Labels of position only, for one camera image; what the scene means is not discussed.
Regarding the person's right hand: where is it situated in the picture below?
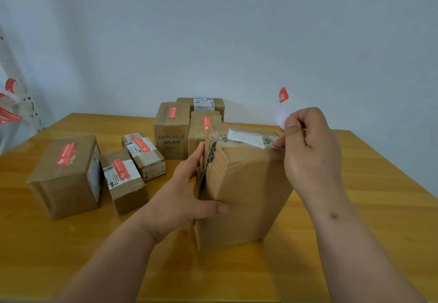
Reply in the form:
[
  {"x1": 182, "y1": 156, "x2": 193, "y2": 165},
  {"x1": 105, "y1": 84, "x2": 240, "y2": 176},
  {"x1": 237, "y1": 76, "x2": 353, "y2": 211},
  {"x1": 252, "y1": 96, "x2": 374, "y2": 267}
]
[{"x1": 272, "y1": 107, "x2": 347, "y2": 208}]

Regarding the person's left hand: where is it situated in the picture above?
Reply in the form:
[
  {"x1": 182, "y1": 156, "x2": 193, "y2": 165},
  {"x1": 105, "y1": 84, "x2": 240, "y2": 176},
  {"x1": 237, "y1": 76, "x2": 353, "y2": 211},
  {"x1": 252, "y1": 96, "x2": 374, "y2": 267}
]
[{"x1": 140, "y1": 142, "x2": 230, "y2": 244}]

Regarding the red and white sticker strip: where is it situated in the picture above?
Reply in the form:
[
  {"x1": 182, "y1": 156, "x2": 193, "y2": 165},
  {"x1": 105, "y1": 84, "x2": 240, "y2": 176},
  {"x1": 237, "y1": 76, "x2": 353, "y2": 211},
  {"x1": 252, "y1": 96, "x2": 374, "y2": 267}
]
[{"x1": 273, "y1": 87, "x2": 292, "y2": 130}]

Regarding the large taped cardboard box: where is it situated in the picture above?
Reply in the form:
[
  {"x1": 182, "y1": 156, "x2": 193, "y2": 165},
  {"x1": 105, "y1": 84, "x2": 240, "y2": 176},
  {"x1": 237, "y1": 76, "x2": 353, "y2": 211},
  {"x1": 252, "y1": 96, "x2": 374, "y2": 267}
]
[{"x1": 192, "y1": 122, "x2": 294, "y2": 250}]

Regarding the person's left forearm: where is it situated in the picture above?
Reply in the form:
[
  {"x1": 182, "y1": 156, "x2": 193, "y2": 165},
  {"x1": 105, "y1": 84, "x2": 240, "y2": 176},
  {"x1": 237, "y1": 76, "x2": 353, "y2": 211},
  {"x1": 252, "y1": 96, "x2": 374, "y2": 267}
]
[{"x1": 51, "y1": 210, "x2": 162, "y2": 303}]

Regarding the person's right forearm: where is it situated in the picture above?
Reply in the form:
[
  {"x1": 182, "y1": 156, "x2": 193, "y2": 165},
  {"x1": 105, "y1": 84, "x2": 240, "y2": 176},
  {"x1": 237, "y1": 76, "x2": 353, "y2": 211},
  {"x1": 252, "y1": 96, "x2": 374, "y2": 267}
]
[{"x1": 304, "y1": 189, "x2": 426, "y2": 303}]

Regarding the plain cardboard box red label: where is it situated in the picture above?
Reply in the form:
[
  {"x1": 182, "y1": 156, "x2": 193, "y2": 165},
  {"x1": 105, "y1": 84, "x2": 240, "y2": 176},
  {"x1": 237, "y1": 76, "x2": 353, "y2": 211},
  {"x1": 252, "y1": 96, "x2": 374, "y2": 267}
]
[{"x1": 188, "y1": 110, "x2": 223, "y2": 157}]

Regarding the small flat taped cardboard box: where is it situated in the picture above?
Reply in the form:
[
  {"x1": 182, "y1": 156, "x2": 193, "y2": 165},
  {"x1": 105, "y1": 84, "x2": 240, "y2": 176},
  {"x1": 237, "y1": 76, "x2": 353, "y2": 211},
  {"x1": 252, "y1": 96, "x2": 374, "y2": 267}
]
[{"x1": 121, "y1": 133, "x2": 167, "y2": 182}]

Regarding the cardboard box green print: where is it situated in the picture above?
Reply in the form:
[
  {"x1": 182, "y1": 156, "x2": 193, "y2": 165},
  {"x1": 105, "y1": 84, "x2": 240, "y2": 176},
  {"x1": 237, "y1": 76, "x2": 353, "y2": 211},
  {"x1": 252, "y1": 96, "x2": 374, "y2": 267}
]
[{"x1": 153, "y1": 102, "x2": 191, "y2": 160}]

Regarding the small cardboard box barcode label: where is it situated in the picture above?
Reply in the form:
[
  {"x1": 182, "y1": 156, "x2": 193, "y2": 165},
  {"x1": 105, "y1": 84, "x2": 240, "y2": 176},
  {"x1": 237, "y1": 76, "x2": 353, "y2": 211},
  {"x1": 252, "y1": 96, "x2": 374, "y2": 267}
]
[{"x1": 99, "y1": 148, "x2": 149, "y2": 216}]

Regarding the low cardboard box white label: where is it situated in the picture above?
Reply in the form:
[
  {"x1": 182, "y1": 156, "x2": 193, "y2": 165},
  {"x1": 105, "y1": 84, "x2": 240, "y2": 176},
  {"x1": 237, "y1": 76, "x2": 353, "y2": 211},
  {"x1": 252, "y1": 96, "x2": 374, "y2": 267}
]
[{"x1": 176, "y1": 97, "x2": 226, "y2": 121}]

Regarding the wide cardboard box red label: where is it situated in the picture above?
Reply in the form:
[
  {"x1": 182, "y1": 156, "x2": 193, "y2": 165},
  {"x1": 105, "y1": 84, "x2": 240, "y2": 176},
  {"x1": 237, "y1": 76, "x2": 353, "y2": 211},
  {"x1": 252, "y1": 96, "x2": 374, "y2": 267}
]
[{"x1": 27, "y1": 135, "x2": 104, "y2": 221}]

